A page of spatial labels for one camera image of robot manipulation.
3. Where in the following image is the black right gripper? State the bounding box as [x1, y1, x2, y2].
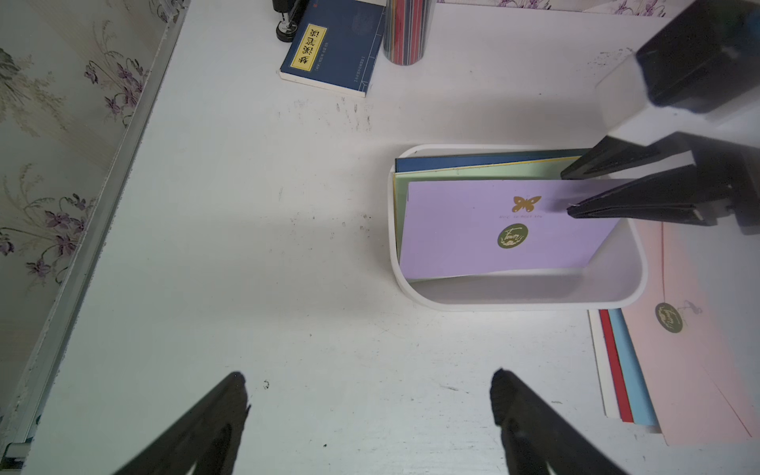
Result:
[560, 1, 759, 235]

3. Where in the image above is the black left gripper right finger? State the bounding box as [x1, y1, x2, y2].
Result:
[490, 369, 623, 474]

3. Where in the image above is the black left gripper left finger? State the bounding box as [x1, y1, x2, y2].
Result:
[117, 371, 249, 474]

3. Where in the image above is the white red-striped envelope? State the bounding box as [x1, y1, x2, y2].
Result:
[588, 310, 633, 424]

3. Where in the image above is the light green envelope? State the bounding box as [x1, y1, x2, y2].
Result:
[389, 161, 573, 253]

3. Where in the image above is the light blue envelope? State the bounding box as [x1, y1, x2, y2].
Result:
[609, 309, 659, 429]

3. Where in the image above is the pink envelope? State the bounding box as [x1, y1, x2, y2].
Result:
[623, 221, 759, 447]

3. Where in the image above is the white plastic storage box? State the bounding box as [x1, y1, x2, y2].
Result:
[387, 144, 647, 312]

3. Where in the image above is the lavender envelope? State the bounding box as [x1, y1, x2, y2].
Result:
[400, 179, 623, 280]

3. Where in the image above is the dark blue envelope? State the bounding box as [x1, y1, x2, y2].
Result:
[395, 148, 589, 173]

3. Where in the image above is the yellow envelope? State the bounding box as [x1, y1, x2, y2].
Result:
[394, 156, 579, 173]

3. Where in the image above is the blue-lidded pencil tube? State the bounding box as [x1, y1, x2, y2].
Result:
[383, 0, 437, 67]

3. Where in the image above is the dark blue book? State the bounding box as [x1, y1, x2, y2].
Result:
[279, 0, 386, 97]

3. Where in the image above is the black stapler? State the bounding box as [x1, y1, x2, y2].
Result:
[272, 0, 308, 43]

